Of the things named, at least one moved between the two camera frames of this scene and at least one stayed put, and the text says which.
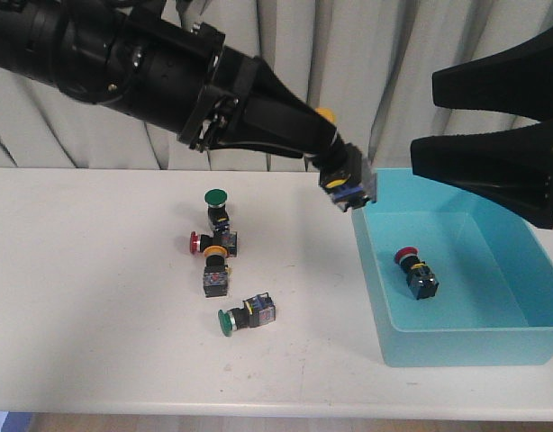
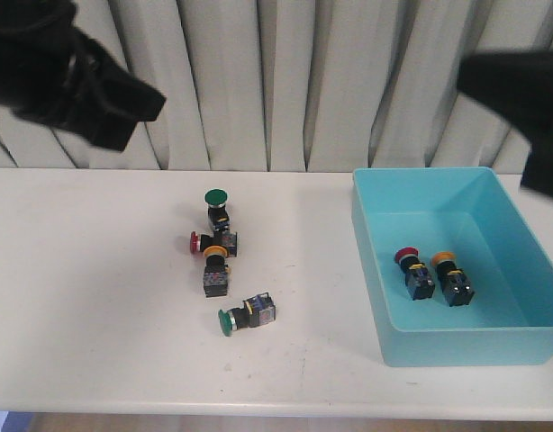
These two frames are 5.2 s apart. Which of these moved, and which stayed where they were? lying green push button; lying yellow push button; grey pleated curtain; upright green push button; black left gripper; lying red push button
Moved: black left gripper
Stayed: grey pleated curtain; lying red push button; lying green push button; lying yellow push button; upright green push button
